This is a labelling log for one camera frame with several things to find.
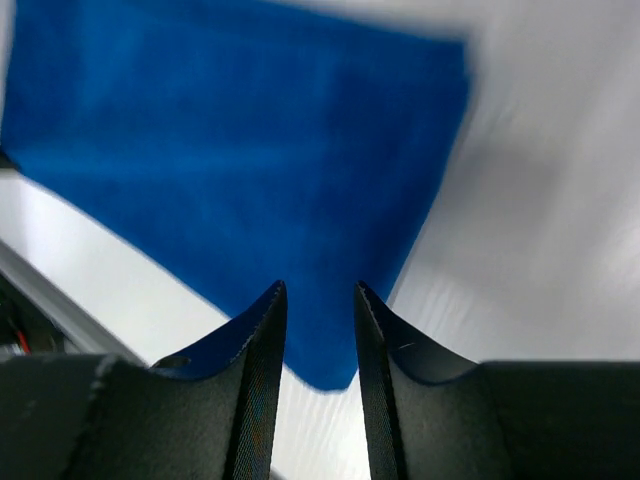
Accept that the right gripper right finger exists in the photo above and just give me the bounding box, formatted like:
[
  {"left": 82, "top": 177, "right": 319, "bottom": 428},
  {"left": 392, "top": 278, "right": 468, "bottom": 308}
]
[{"left": 354, "top": 283, "right": 639, "bottom": 479}]

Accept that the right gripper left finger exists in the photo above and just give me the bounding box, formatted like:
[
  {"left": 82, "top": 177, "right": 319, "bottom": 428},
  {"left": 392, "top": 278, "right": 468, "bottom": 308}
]
[{"left": 1, "top": 281, "right": 287, "bottom": 479}]

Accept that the blue towel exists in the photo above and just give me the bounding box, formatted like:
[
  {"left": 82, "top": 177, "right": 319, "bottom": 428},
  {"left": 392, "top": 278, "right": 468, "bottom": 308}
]
[{"left": 1, "top": 1, "right": 471, "bottom": 391}]

